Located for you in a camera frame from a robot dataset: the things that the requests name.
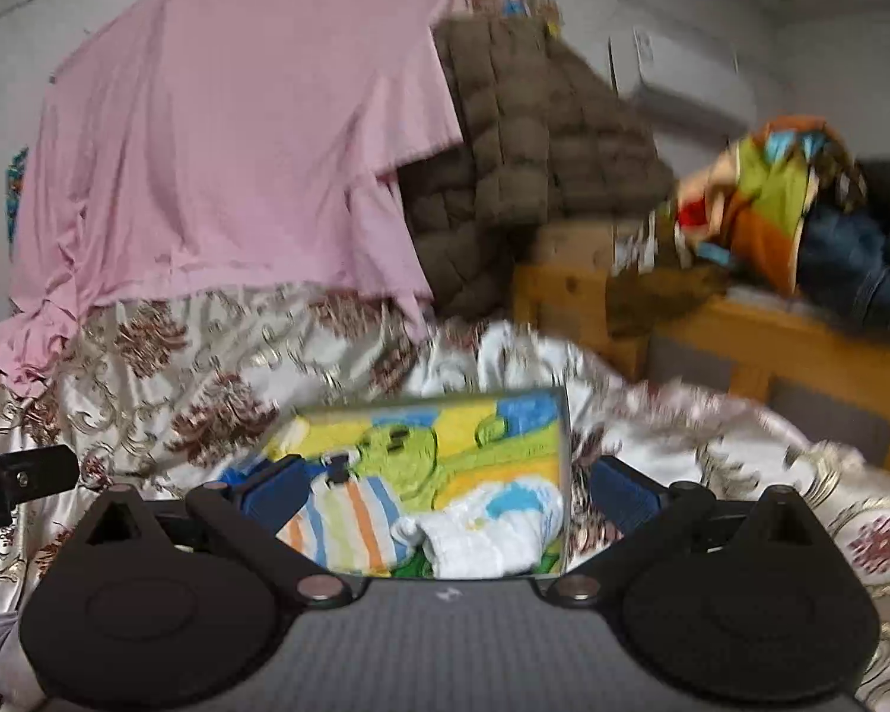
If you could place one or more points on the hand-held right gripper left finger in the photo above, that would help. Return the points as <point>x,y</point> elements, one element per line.
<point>267,493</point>

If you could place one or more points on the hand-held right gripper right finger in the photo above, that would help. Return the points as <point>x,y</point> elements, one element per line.
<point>623,497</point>

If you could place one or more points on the cartoon printed box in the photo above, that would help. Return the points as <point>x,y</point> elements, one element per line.
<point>489,423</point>

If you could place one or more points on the striped cloth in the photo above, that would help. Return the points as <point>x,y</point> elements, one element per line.
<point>348,519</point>

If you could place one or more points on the floral satin blanket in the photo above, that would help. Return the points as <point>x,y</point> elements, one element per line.
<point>193,386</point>

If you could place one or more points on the brown plush cloth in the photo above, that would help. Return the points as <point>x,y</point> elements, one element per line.
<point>660,297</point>

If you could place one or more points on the blue jeans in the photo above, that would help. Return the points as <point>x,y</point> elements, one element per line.
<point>860,267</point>

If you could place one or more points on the colourful printed cloth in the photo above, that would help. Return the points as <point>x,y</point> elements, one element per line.
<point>771,193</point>

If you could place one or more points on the pink cloth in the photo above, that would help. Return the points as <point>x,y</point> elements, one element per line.
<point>230,126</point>

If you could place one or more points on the brown quilted jacket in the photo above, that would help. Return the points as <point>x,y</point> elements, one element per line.
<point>534,133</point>

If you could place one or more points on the white air conditioner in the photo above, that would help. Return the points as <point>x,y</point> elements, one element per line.
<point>697,96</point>

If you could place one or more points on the wooden bed frame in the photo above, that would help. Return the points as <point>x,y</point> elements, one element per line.
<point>786,341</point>

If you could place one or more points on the blue patterned wall poster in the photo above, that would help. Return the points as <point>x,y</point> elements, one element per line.
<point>16,185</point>

